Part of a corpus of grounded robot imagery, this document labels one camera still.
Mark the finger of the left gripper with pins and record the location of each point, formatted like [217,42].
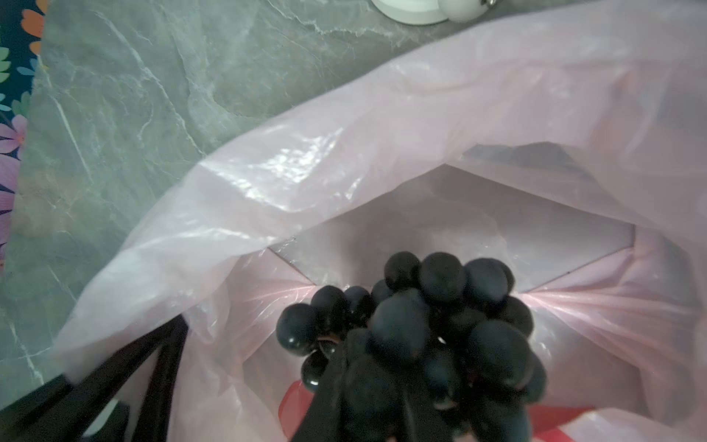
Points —
[61,411]
[154,417]

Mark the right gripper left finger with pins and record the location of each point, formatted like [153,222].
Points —
[323,420]

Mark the pink plastic bag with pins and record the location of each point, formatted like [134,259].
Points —
[600,107]

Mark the fake black grapes bunch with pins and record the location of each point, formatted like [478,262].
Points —
[453,326]

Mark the white alarm clock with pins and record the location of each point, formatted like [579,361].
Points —
[429,12]

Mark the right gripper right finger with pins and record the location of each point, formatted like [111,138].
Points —
[420,421]

